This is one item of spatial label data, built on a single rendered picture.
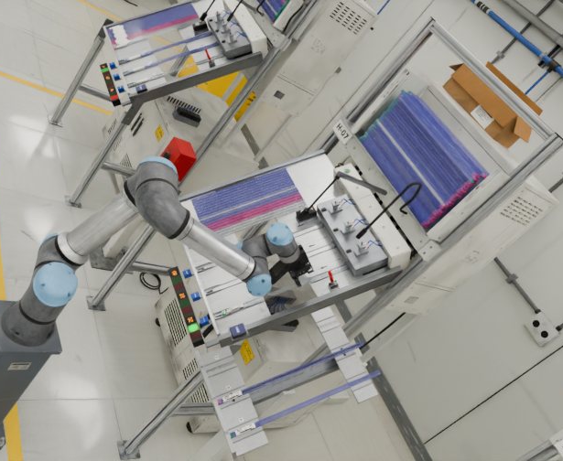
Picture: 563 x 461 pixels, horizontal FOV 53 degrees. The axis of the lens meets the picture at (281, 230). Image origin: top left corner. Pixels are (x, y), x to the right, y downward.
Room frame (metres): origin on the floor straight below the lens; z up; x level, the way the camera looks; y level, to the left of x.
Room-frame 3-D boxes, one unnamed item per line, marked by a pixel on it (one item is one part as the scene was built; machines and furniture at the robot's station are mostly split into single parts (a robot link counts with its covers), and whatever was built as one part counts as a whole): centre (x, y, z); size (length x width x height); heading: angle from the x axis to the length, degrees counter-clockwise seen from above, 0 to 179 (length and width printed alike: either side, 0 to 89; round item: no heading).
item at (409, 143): (2.12, -0.21, 1.52); 0.51 x 0.13 x 0.27; 49
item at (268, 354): (2.26, -0.25, 0.31); 0.70 x 0.65 x 0.62; 49
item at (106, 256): (2.37, 0.60, 0.39); 0.24 x 0.24 x 0.78; 49
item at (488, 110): (2.42, -0.33, 1.82); 0.68 x 0.30 x 0.20; 49
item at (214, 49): (3.06, 0.96, 0.66); 1.01 x 0.73 x 1.31; 139
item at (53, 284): (1.21, 0.38, 0.72); 0.13 x 0.12 x 0.14; 32
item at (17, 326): (1.20, 0.38, 0.60); 0.15 x 0.15 x 0.10
